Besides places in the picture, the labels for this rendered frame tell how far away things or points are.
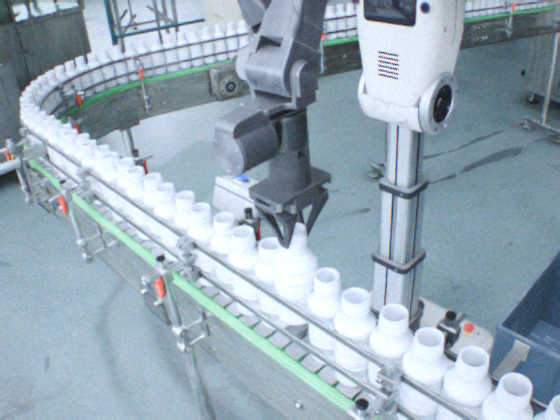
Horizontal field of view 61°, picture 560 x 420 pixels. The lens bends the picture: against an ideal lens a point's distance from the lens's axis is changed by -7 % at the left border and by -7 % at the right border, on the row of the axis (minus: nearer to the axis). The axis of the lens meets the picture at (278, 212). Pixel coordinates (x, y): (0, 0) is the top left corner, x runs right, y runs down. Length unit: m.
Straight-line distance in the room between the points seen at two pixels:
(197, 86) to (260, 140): 1.84
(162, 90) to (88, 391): 1.34
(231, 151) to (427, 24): 0.69
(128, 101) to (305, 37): 1.78
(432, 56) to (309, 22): 0.62
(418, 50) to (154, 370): 1.65
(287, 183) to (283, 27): 0.20
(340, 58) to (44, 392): 2.11
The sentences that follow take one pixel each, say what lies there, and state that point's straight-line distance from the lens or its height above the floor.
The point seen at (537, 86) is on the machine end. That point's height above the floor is 0.19.
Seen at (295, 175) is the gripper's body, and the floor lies 1.32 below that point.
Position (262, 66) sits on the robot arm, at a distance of 0.62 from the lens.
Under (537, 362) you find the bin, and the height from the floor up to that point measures 0.91.
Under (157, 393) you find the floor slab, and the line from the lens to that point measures 2.17.
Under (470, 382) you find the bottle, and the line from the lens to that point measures 0.66.
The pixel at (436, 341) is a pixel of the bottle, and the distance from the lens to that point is 0.68.
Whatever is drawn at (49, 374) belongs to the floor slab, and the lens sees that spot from 2.42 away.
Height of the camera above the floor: 1.64
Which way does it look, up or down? 32 degrees down
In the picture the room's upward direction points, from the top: 5 degrees counter-clockwise
